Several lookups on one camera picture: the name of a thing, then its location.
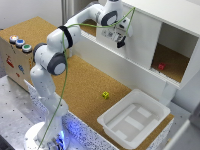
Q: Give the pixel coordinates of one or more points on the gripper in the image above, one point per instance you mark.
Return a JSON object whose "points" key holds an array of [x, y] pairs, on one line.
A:
{"points": [[109, 34]]}

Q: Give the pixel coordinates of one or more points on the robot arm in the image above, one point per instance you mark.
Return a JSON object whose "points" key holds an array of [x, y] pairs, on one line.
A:
{"points": [[45, 83]]}

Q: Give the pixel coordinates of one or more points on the white sliding door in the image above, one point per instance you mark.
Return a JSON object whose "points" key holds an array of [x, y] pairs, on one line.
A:
{"points": [[141, 43]]}

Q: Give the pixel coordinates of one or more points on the yellow block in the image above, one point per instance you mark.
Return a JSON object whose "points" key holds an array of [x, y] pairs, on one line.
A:
{"points": [[105, 95]]}

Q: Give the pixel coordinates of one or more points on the pink block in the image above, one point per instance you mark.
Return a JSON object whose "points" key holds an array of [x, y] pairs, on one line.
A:
{"points": [[161, 66]]}

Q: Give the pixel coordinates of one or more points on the white cabinet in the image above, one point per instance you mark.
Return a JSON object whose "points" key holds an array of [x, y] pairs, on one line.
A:
{"points": [[173, 15]]}

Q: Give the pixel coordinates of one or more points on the green button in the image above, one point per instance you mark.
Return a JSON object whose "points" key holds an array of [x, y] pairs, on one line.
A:
{"points": [[26, 48]]}

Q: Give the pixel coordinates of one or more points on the white plastic box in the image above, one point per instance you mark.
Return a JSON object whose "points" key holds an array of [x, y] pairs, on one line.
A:
{"points": [[133, 120]]}

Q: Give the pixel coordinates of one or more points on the blue button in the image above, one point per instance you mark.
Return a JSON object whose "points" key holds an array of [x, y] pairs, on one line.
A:
{"points": [[20, 42]]}

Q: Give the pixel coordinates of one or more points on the red button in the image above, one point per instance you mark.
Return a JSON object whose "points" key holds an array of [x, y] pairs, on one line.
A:
{"points": [[13, 39]]}

